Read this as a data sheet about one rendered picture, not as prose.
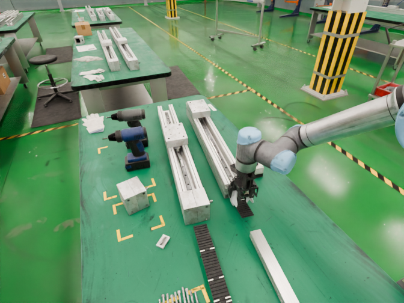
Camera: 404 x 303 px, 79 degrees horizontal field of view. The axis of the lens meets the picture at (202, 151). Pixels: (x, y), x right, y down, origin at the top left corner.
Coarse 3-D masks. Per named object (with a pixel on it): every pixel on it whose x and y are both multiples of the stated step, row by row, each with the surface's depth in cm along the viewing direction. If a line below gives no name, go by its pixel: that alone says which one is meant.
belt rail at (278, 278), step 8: (256, 232) 88; (256, 240) 85; (264, 240) 85; (256, 248) 85; (264, 248) 83; (264, 256) 81; (272, 256) 81; (264, 264) 81; (272, 264) 79; (272, 272) 76; (280, 272) 76; (272, 280) 76; (280, 280) 75; (280, 288) 73; (288, 288) 73; (280, 296) 72; (288, 296) 71
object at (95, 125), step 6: (96, 114) 165; (84, 120) 158; (90, 120) 158; (96, 120) 158; (102, 120) 159; (90, 126) 153; (96, 126) 153; (102, 126) 154; (90, 132) 148; (96, 132) 150
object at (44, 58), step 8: (40, 56) 345; (48, 56) 345; (56, 56) 347; (40, 64) 329; (48, 72) 350; (48, 80) 372; (40, 88) 346; (48, 88) 344; (56, 88) 365; (40, 96) 369; (48, 96) 369; (56, 96) 366; (64, 96) 363
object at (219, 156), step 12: (192, 120) 148; (204, 120) 149; (204, 132) 132; (216, 132) 132; (204, 144) 127; (216, 144) 130; (216, 156) 115; (228, 156) 115; (216, 168) 109; (228, 168) 114; (216, 180) 113; (228, 180) 102
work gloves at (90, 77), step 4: (80, 72) 237; (84, 72) 235; (88, 72) 235; (92, 72) 235; (96, 72) 236; (100, 72) 236; (84, 76) 227; (88, 76) 226; (92, 76) 225; (96, 76) 225; (100, 76) 222; (92, 80) 220; (96, 80) 218; (100, 80) 219
